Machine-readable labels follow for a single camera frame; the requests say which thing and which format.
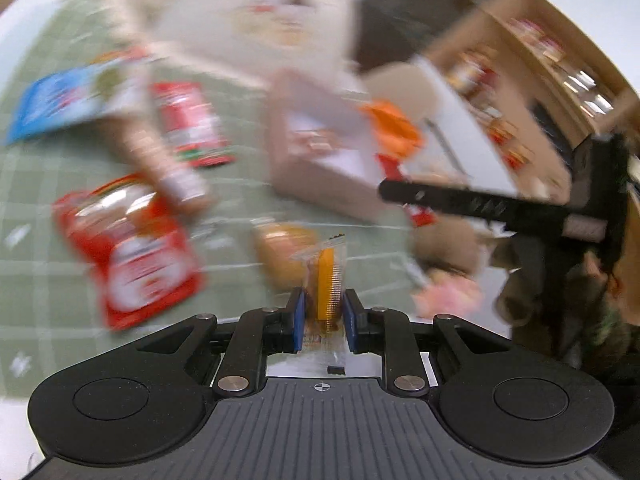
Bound large red snack packet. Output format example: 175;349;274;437
52;172;206;331

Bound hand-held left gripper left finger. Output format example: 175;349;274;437
137;287;307;399

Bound brown sausage packet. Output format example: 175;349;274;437
97;110;213;216

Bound clear orange wafer packet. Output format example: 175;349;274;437
291;232;351;376

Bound pink cardboard box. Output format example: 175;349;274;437
263;70;416;226

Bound brown plush toy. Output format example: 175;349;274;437
415;220;482;276

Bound red packet with white print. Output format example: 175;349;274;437
377;152;437;228

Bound white mesh food cover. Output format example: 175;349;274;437
107;0;358;86

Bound white cardboard panel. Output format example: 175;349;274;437
361;55;523;198

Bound green checked tablecloth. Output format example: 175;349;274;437
0;0;416;406

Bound orange snack packet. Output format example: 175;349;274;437
362;101;424;158

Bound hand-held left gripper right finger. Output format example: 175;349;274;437
342;289;512;399

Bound narrow red snack packet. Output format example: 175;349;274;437
150;81;237;168

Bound blue seaweed snack packet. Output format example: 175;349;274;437
5;52;153;147

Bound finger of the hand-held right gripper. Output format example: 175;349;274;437
378;177;571;241

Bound wooden shelf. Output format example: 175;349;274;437
425;0;640;196

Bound round bread bun packet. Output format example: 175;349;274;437
251;220;321;291

